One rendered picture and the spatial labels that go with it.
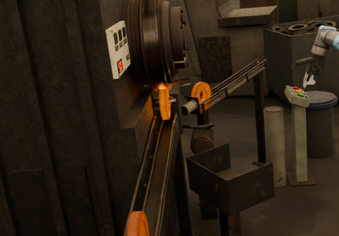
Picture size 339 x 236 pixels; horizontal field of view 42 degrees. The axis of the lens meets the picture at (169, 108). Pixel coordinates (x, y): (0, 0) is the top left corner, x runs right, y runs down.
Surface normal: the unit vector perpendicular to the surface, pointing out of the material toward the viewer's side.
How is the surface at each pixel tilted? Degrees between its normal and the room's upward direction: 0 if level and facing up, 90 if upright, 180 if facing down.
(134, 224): 22
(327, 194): 0
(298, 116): 90
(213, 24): 90
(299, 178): 90
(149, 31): 70
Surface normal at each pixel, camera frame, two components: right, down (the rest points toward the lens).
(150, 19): -0.14, -0.22
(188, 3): -0.32, 0.32
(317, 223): -0.11, -0.95
